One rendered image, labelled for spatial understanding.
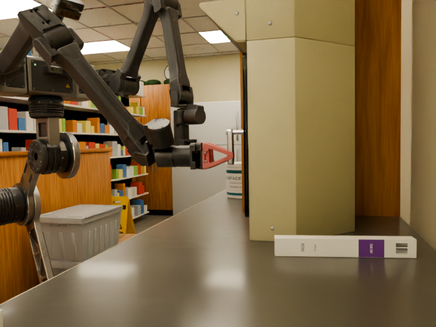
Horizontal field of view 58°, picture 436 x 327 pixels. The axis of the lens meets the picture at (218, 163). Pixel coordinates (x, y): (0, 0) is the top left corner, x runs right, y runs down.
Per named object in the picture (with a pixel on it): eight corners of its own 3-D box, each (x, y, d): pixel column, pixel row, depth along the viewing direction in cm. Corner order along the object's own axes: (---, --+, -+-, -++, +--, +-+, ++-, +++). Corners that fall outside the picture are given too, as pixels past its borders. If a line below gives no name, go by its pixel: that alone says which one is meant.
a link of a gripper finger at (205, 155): (237, 141, 103) (202, 142, 105) (230, 141, 96) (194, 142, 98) (237, 167, 103) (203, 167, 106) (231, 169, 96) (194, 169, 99)
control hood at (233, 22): (265, 66, 123) (265, 34, 122) (246, 40, 91) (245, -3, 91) (229, 68, 126) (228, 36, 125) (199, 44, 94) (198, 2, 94)
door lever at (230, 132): (246, 165, 97) (248, 164, 100) (246, 126, 97) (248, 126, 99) (225, 165, 99) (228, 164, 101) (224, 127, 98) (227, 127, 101)
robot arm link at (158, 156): (161, 159, 109) (154, 171, 104) (155, 137, 105) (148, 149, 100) (185, 159, 107) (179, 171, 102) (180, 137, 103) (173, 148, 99)
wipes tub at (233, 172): (259, 194, 173) (258, 161, 173) (254, 199, 161) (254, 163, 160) (230, 194, 177) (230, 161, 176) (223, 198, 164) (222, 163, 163)
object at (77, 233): (125, 242, 339) (124, 204, 337) (85, 263, 281) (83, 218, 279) (82, 240, 350) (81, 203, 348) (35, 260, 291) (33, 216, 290)
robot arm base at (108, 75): (115, 97, 180) (115, 71, 179) (126, 95, 175) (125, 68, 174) (99, 96, 174) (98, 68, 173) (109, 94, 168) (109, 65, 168)
